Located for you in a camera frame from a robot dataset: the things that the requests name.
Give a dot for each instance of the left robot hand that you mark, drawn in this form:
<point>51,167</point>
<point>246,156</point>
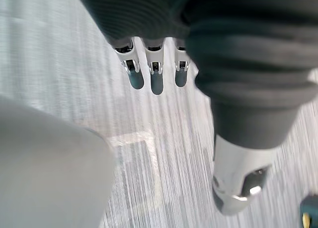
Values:
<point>243,64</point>

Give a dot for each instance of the dark teal slipper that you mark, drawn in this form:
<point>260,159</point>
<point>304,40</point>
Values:
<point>310,210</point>

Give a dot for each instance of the silver robot leg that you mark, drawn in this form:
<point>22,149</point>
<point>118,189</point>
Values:
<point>49,168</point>

